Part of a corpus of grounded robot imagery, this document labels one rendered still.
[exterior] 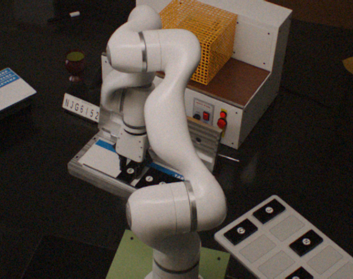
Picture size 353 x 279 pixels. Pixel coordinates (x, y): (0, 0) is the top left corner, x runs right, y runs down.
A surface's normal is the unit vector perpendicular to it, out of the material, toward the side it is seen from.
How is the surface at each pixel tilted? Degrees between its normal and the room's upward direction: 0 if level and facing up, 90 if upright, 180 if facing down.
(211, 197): 35
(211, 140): 79
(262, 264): 0
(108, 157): 0
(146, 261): 0
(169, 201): 25
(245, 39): 90
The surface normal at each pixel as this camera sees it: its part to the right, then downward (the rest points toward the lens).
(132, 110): -0.28, 0.50
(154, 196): 0.04, -0.60
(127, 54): 0.09, 0.20
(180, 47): 0.11, -0.16
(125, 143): -0.47, 0.44
